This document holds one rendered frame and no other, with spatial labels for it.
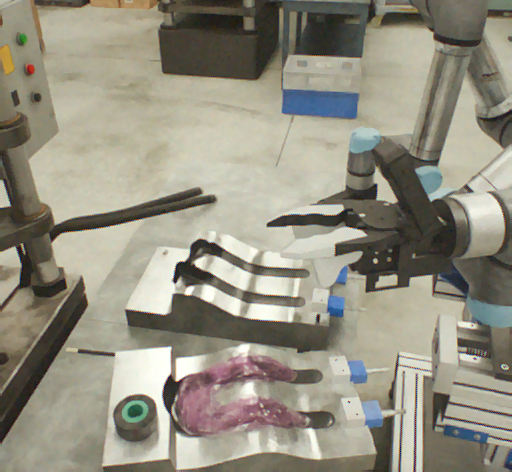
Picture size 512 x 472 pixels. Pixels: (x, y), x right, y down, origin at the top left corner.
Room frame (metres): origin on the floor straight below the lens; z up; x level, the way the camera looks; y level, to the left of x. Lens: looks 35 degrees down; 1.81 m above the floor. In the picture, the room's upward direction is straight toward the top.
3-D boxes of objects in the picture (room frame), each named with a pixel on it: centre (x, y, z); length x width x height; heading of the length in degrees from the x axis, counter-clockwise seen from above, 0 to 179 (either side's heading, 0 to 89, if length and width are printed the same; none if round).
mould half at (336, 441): (0.71, 0.04, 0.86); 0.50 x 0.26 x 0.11; 97
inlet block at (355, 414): (0.69, -0.24, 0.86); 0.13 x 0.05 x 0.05; 97
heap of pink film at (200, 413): (0.71, 0.03, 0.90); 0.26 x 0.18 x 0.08; 97
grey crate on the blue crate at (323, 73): (4.28, -0.53, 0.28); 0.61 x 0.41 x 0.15; 79
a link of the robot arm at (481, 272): (0.56, -0.32, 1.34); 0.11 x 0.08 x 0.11; 11
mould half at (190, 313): (1.07, 0.06, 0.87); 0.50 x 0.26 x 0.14; 80
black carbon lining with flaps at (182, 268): (1.06, 0.04, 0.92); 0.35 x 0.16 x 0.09; 80
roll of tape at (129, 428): (0.63, 0.22, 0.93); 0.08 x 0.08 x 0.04
